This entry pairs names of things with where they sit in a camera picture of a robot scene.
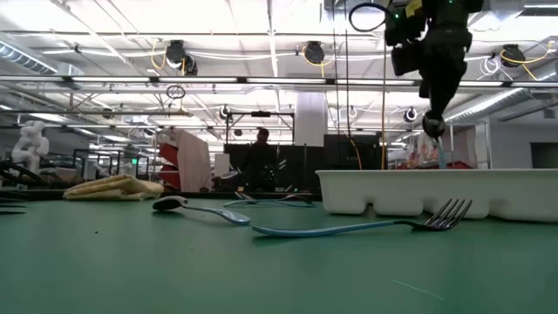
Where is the white cutlery tray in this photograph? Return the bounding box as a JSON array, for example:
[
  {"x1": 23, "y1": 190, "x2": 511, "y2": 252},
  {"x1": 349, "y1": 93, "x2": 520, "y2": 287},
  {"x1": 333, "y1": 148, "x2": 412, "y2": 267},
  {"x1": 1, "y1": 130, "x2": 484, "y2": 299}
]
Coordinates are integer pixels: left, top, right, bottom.
[{"x1": 315, "y1": 167, "x2": 558, "y2": 223}]

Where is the white board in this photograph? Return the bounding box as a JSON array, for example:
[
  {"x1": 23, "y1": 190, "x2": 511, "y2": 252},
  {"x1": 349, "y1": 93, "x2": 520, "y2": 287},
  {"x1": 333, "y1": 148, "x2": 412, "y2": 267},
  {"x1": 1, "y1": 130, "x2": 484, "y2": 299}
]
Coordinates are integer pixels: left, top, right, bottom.
[{"x1": 213, "y1": 153, "x2": 231, "y2": 178}]

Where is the green table mat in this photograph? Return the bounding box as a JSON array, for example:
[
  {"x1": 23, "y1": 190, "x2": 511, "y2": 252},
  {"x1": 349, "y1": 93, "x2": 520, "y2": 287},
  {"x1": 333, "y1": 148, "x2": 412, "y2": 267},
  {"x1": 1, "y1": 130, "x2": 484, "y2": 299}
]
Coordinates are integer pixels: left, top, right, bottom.
[{"x1": 0, "y1": 191, "x2": 558, "y2": 314}]

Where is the blue-handled fork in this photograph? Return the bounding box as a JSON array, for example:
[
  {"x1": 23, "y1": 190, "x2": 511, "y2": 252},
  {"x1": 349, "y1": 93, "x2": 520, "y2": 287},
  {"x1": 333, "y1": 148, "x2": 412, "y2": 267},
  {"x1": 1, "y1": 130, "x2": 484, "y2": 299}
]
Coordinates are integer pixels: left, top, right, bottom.
[
  {"x1": 261, "y1": 194, "x2": 316, "y2": 208},
  {"x1": 251, "y1": 198, "x2": 473, "y2": 239}
]

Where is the dark wall screen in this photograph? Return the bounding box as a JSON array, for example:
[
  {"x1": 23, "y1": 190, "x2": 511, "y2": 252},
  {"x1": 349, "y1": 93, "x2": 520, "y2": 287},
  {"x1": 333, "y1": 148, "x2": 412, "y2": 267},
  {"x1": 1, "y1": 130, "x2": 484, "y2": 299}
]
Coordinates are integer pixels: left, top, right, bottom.
[{"x1": 529, "y1": 141, "x2": 558, "y2": 170}]

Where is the black hanging ring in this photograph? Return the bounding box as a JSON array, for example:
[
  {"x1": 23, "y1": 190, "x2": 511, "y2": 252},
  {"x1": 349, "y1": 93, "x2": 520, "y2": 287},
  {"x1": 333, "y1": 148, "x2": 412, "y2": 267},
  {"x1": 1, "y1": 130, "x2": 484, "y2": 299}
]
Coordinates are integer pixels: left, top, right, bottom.
[{"x1": 165, "y1": 84, "x2": 187, "y2": 100}]

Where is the blue-handled spoon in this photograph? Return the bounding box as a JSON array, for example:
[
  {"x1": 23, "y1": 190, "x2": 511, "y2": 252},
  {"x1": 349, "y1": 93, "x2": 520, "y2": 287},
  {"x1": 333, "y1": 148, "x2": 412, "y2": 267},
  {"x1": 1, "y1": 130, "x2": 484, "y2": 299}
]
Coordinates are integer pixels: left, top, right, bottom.
[
  {"x1": 222, "y1": 191, "x2": 280, "y2": 208},
  {"x1": 151, "y1": 195, "x2": 252, "y2": 227},
  {"x1": 421, "y1": 108, "x2": 449, "y2": 170}
]

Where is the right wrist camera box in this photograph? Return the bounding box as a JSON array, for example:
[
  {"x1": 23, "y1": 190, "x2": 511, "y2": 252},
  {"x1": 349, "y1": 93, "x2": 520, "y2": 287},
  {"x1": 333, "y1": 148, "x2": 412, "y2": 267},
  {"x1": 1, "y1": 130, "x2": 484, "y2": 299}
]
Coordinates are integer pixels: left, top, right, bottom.
[{"x1": 390, "y1": 42, "x2": 422, "y2": 78}]

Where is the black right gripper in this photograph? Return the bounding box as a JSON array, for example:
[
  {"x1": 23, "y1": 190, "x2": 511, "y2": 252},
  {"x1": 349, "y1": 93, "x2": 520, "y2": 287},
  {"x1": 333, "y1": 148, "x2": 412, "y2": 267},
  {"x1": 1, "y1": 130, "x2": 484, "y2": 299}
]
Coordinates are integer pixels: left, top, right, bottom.
[{"x1": 418, "y1": 29, "x2": 474, "y2": 116}]

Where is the silver ceiling duct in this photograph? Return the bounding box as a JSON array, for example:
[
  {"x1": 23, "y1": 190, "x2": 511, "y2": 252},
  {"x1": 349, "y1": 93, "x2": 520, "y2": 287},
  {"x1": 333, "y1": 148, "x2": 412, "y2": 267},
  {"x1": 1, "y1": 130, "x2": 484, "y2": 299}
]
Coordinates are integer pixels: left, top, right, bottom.
[
  {"x1": 0, "y1": 41, "x2": 84, "y2": 88},
  {"x1": 444, "y1": 60, "x2": 558, "y2": 123}
]

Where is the black partition panel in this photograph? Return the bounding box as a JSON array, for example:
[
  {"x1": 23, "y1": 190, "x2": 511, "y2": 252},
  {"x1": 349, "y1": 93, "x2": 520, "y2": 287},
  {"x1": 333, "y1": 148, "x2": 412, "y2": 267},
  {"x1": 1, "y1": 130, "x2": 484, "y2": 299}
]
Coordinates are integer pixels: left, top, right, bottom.
[{"x1": 222, "y1": 133, "x2": 383, "y2": 193}]

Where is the white humanoid robot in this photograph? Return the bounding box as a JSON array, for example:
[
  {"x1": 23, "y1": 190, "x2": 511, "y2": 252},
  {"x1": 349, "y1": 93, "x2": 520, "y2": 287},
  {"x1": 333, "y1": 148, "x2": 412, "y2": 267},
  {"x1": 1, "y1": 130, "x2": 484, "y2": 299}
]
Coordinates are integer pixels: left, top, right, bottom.
[{"x1": 10, "y1": 119, "x2": 51, "y2": 175}]

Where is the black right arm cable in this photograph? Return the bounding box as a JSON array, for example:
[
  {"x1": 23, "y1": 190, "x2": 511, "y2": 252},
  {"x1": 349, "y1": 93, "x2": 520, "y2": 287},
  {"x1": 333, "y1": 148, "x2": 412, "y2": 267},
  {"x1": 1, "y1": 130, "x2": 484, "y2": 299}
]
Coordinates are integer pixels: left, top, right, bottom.
[{"x1": 347, "y1": 2, "x2": 391, "y2": 34}]

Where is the person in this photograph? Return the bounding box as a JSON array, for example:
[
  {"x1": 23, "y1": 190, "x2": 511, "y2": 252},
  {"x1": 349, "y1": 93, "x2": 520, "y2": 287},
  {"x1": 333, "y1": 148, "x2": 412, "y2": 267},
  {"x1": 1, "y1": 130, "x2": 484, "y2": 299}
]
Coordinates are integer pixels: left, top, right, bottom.
[{"x1": 238, "y1": 127, "x2": 280, "y2": 193}]

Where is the black hanging cable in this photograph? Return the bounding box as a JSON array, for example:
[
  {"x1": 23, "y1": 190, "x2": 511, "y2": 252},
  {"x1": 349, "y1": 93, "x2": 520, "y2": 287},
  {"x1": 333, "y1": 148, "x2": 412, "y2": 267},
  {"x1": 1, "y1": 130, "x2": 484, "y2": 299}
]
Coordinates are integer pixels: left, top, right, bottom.
[{"x1": 331, "y1": 0, "x2": 340, "y2": 136}]

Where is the beige panel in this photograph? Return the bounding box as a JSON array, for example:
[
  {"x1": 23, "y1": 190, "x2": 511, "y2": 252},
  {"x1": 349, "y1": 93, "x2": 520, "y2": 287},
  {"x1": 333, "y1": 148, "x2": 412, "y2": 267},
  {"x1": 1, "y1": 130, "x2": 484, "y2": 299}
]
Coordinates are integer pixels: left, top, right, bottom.
[{"x1": 174, "y1": 129, "x2": 214, "y2": 193}]

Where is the black metal gantry frame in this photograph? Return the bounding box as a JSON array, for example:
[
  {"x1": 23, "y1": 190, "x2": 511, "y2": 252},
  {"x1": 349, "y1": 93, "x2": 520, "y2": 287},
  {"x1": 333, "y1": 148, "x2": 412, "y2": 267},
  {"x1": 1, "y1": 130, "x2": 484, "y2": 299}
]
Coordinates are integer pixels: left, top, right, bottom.
[{"x1": 224, "y1": 111, "x2": 296, "y2": 147}]

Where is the black workstation frame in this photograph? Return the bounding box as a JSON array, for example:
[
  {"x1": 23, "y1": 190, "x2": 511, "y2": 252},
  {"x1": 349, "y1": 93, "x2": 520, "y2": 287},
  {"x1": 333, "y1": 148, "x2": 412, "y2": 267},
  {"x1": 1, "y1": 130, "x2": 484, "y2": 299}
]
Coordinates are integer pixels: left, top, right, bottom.
[{"x1": 71, "y1": 147, "x2": 152, "y2": 180}]

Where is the ceiling light rail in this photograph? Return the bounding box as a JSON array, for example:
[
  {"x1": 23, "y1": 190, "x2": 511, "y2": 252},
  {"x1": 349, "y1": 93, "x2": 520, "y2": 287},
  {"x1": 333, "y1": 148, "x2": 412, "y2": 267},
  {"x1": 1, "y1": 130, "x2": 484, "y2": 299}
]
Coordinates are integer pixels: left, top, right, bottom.
[{"x1": 0, "y1": 74, "x2": 558, "y2": 86}]

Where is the red storage bin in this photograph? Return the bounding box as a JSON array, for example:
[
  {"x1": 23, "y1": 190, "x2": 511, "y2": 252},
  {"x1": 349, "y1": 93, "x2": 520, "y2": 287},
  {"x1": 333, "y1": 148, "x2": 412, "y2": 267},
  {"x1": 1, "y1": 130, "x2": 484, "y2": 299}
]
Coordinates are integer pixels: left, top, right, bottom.
[{"x1": 157, "y1": 141, "x2": 180, "y2": 188}]

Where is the colourful printed banner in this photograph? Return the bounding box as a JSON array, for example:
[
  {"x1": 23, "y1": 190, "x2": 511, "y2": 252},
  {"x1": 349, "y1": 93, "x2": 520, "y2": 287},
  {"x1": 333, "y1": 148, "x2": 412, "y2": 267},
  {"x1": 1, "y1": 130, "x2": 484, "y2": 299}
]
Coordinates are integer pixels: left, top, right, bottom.
[{"x1": 403, "y1": 130, "x2": 474, "y2": 171}]

